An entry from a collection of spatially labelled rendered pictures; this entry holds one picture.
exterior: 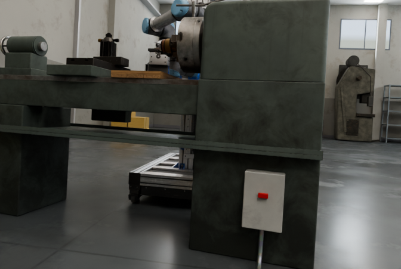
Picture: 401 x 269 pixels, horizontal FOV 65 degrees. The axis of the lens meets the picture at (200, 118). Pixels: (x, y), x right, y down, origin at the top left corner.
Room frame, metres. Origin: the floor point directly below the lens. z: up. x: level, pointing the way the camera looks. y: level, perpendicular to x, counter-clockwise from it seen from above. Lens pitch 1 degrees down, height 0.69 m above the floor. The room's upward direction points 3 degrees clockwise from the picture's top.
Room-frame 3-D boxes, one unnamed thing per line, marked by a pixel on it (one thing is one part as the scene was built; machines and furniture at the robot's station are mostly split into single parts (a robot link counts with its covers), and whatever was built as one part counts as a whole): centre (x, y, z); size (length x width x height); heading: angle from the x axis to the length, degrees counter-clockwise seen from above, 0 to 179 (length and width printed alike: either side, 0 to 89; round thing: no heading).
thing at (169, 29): (2.47, 0.31, 1.33); 0.13 x 0.12 x 0.14; 129
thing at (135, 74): (1.89, 0.32, 0.88); 0.36 x 0.30 x 0.04; 164
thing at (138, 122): (8.93, 1.95, 0.41); 1.46 x 1.11 x 0.82; 172
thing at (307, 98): (1.73, -0.33, 0.43); 0.60 x 0.48 x 0.86; 74
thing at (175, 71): (2.14, 0.18, 0.98); 0.11 x 0.08 x 0.11; 129
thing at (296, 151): (1.91, 0.40, 0.55); 2.10 x 0.60 x 0.02; 74
